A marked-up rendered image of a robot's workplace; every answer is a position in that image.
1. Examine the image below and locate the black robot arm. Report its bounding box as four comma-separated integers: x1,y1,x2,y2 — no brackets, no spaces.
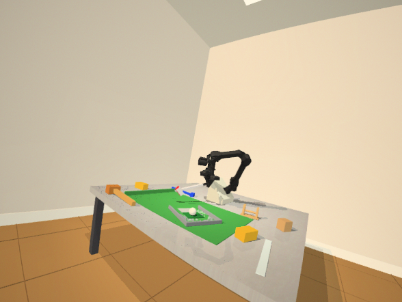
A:
198,150,252,194

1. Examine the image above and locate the pale grey flat strip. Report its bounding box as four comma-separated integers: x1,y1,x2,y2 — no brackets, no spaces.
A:
256,239,271,277

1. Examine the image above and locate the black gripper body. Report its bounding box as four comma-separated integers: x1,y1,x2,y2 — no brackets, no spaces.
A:
205,167,220,180

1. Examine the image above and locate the green putting mat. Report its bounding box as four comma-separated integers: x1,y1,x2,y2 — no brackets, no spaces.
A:
128,191,253,245

